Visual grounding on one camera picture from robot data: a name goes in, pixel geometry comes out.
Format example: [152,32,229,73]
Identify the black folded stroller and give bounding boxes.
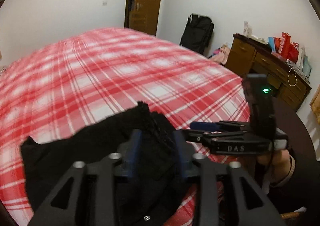
[179,14,214,55]

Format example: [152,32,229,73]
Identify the small wooden chair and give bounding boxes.
[129,10,146,32]

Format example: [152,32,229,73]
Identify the person right hand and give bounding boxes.
[257,150,295,184]

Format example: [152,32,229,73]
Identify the red plaid bed sheet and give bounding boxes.
[1,28,249,225]

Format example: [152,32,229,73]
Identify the brown wooden dresser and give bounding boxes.
[225,34,311,111]

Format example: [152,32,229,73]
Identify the pile of pink clothes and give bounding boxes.
[209,44,231,65]

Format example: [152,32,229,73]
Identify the black pants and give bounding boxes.
[20,102,193,225]

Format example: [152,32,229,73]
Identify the red gift bags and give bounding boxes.
[268,32,299,63]

